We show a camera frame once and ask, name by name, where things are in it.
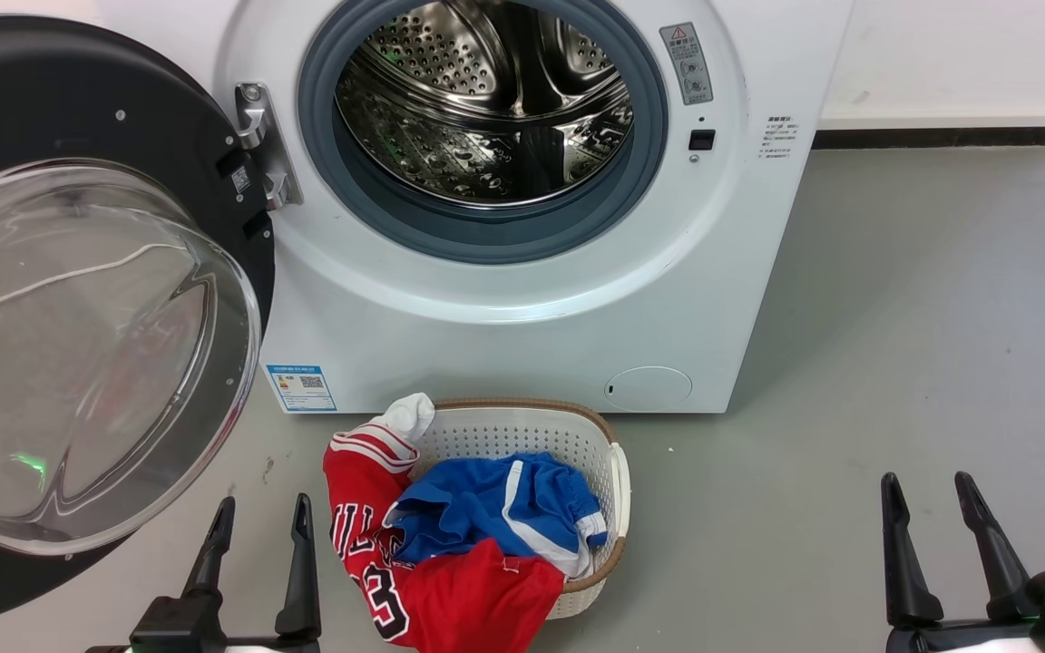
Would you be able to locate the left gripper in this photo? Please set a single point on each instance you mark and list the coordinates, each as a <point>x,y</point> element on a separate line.
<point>178,630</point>

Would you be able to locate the black round glass washer door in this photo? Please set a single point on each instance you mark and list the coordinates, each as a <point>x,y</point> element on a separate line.
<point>33,91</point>

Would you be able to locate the white front-load washing machine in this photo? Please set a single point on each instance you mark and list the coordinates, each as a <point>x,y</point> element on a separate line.
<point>486,345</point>

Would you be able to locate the metal door hinge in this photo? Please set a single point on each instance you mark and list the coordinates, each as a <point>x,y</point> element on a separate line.
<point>255,118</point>

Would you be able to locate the black door latch socket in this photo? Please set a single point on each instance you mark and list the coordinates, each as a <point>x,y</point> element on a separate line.
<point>702,140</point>

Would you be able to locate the blue energy label sticker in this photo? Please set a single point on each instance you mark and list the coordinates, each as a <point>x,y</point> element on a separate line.
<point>301,388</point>

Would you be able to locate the white sock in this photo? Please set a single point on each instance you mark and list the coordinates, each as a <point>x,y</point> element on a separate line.
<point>409,415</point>

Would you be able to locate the red basketball jersey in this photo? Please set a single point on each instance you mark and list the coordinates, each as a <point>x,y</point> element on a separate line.
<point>468,608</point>

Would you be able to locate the blue shorts with white stripe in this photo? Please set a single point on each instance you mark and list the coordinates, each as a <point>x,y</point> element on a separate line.
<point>477,499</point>

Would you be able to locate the white perforated laundry basket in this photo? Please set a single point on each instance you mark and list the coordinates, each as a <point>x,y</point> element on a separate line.
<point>522,431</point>

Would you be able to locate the round white filter cover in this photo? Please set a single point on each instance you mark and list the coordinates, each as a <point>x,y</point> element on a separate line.
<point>649,388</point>

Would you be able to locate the small black text sticker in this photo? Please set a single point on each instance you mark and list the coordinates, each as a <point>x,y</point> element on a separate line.
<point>781,136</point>

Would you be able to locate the grey warning sticker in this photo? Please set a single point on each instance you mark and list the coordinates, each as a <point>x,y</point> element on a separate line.
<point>687,63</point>

